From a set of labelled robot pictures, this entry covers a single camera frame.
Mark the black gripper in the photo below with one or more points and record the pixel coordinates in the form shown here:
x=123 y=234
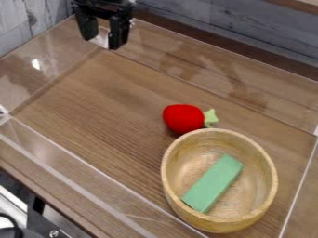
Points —
x=88 y=9

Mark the red plush strawberry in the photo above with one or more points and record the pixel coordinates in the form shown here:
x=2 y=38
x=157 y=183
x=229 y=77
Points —
x=185 y=118

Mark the wooden bowl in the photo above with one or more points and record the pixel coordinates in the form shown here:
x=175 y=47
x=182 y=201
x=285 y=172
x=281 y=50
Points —
x=246 y=201

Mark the green rectangular block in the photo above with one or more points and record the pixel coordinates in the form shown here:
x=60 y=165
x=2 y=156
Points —
x=213 y=184

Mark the clear acrylic corner bracket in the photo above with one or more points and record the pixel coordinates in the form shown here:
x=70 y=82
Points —
x=99 y=37

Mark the clear acrylic tray wall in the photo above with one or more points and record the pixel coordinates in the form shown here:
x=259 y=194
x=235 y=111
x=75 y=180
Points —
x=83 y=136

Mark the black metal table frame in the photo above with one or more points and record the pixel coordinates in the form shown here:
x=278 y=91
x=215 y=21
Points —
x=47 y=222

